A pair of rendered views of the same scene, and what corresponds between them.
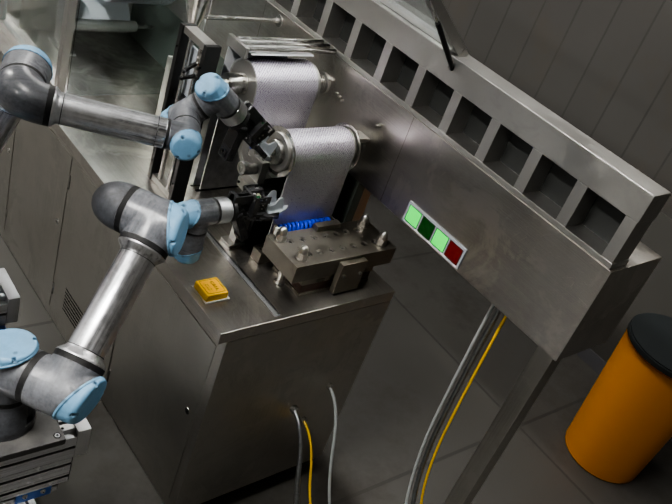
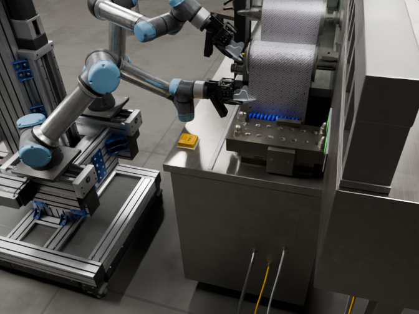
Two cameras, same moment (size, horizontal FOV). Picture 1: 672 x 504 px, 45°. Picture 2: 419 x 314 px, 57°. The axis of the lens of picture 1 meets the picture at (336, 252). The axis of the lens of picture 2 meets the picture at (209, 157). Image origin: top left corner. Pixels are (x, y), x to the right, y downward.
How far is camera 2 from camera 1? 174 cm
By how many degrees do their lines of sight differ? 54
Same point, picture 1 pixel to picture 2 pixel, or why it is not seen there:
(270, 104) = (276, 28)
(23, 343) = (32, 119)
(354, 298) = (283, 181)
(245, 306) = (197, 156)
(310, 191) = (275, 91)
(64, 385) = (23, 142)
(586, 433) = not seen: outside the picture
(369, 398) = not seen: hidden behind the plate
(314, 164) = (271, 68)
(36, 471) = (60, 195)
